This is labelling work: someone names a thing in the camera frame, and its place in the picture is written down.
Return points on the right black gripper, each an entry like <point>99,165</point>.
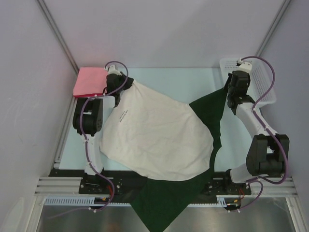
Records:
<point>226,88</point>

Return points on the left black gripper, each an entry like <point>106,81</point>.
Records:
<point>127,80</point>

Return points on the white and dark green t-shirt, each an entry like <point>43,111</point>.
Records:
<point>171,143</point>

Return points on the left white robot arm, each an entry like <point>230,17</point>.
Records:
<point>87,122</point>

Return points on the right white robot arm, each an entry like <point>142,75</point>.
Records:
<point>267,155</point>

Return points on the folded pink t-shirt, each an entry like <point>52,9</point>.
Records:
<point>90,81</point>

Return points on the white perforated plastic basket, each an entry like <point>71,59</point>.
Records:
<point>261,79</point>

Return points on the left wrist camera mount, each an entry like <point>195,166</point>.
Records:
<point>111,69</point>

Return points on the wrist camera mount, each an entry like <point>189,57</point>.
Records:
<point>111,69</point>
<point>243,66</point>

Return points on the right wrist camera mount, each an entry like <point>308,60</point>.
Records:
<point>243,66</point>

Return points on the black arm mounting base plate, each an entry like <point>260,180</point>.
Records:
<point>128,184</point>

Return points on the aluminium frame rail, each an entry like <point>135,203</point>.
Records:
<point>48,186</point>

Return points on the white slotted cable duct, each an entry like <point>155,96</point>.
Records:
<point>101,201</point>

